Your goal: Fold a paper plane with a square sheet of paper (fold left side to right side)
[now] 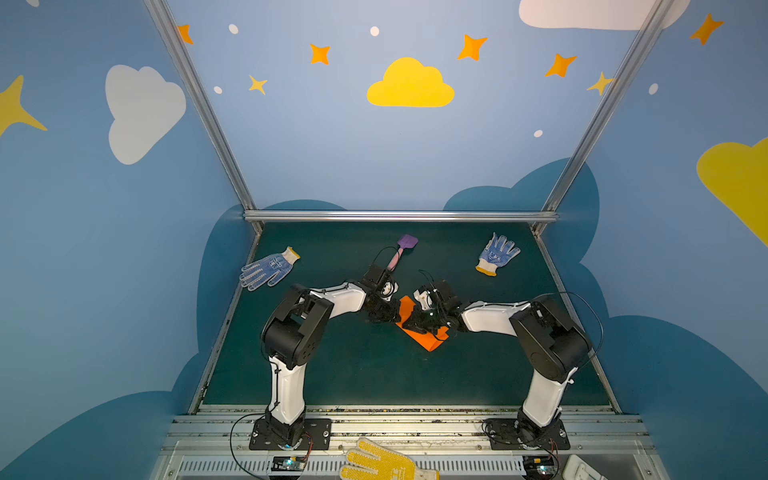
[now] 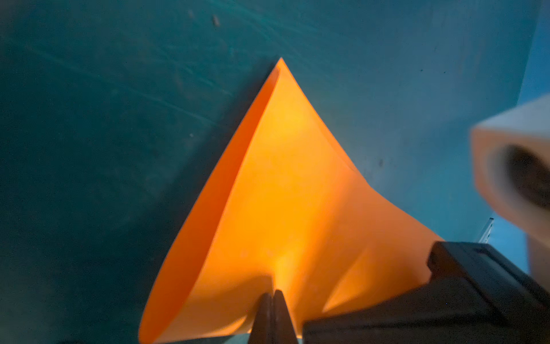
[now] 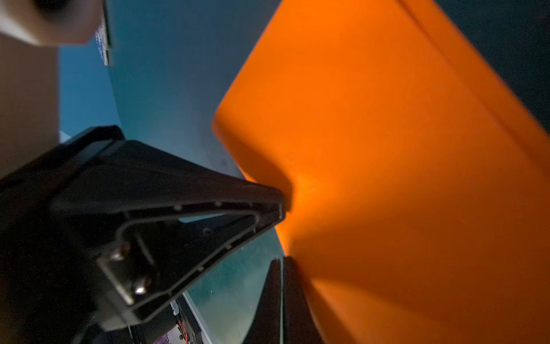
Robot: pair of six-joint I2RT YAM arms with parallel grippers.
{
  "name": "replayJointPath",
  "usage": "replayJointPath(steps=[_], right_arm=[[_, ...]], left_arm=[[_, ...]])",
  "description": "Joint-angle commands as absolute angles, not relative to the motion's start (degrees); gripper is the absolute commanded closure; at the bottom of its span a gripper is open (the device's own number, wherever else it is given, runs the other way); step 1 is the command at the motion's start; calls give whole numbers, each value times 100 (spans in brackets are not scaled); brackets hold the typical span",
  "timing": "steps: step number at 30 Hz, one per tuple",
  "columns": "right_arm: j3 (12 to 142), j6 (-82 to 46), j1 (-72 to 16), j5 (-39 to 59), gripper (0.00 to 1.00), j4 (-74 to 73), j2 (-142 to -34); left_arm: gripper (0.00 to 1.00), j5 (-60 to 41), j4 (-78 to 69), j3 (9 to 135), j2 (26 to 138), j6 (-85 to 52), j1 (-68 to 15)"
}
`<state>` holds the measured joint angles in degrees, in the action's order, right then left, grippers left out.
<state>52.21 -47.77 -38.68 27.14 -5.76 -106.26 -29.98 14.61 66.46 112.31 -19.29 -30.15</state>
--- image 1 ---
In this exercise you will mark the orange square paper sheet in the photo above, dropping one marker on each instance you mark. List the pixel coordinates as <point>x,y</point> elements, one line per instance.
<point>429,341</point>

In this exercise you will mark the green circuit board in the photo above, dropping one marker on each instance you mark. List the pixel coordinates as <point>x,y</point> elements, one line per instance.
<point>286,464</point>
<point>540,468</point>

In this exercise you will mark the right aluminium frame post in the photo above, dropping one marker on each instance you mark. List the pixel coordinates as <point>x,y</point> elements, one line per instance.
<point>661,15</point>

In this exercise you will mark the white object bottom right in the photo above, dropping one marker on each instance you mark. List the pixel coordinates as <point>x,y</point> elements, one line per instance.
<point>577,468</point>

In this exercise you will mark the left aluminium frame post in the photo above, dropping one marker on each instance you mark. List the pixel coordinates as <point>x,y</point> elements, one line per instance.
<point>165,23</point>

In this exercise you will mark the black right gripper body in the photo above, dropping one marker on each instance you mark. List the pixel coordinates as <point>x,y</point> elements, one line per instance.
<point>429,321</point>

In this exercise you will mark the aluminium frame post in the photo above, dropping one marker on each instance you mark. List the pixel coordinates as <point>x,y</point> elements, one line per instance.
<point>661,15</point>
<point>165,23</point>

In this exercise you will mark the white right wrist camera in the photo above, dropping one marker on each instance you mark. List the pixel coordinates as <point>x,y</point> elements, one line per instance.
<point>425,299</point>

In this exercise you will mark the aluminium front rail base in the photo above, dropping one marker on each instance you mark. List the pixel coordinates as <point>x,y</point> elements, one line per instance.
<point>213,443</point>

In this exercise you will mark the blue dotted glove right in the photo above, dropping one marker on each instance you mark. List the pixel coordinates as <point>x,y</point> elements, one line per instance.
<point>497,253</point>

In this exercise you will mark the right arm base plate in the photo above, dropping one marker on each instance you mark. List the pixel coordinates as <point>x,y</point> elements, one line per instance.
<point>515,434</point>

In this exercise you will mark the blue dotted glove left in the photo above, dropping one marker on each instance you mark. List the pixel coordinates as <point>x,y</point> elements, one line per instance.
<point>269,270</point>

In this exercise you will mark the blue dotted glove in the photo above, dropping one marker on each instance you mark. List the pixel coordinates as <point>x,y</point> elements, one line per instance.
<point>269,270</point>
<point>497,253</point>

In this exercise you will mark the left green circuit board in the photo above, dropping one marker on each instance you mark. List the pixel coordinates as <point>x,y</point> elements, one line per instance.
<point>286,464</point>

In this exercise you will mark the horizontal aluminium frame rail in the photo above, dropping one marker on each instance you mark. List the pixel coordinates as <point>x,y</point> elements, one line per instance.
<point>401,215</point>

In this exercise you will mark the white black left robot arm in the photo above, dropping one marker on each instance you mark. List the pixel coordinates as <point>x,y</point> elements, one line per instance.
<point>294,331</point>

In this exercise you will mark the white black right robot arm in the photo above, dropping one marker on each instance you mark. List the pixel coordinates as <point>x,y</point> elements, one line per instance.
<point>554,344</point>

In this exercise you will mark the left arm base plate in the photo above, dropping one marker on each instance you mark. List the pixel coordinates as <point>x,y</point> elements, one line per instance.
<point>271,435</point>

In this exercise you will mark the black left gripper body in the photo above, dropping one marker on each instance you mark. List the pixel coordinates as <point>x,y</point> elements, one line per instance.
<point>383,309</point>

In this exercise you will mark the purple pink toy spatula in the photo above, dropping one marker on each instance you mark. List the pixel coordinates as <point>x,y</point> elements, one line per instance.
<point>406,242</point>

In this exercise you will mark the right green circuit board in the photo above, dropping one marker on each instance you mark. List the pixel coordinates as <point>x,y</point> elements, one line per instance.
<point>540,468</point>

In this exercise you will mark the yellow dotted glove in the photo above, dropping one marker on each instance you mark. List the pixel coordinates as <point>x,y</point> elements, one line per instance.
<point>369,460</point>

